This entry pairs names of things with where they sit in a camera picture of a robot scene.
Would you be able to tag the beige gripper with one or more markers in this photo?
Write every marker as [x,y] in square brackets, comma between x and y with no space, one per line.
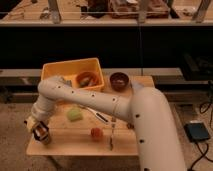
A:
[38,129]

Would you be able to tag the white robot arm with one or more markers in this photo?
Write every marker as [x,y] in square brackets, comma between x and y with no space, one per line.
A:
[158,145]

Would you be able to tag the green sponge eraser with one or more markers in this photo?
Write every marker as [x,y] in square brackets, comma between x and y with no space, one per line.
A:
[74,114]

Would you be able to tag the wooden table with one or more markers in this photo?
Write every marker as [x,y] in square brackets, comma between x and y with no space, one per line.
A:
[74,139]

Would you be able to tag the red round fruit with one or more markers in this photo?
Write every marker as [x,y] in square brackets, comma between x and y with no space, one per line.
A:
[96,134]

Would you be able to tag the yellow plastic bin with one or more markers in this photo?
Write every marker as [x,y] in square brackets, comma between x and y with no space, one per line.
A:
[70,69]

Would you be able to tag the orange bowl with food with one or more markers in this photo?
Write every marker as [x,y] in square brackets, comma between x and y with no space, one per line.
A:
[87,79]

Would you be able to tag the dark brown bowl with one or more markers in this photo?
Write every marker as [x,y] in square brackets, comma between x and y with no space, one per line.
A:
[119,81]

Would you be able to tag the background wooden shelf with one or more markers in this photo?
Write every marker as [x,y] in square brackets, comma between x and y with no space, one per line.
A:
[106,12]

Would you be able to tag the black box on floor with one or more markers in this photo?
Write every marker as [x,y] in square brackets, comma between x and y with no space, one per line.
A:
[196,132]

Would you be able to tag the black handled knife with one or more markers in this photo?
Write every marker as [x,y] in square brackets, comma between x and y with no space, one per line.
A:
[96,114]

